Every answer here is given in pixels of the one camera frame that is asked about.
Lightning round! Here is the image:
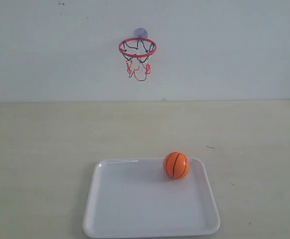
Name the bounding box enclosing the clear suction cup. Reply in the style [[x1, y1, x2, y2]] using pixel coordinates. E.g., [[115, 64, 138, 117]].
[[134, 28, 148, 38]]

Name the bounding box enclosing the small orange toy basketball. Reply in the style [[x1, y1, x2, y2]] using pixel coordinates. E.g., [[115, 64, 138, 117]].
[[163, 151, 190, 179]]

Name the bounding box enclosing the white plastic tray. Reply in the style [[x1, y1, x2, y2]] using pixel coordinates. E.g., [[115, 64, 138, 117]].
[[83, 157, 220, 239]]

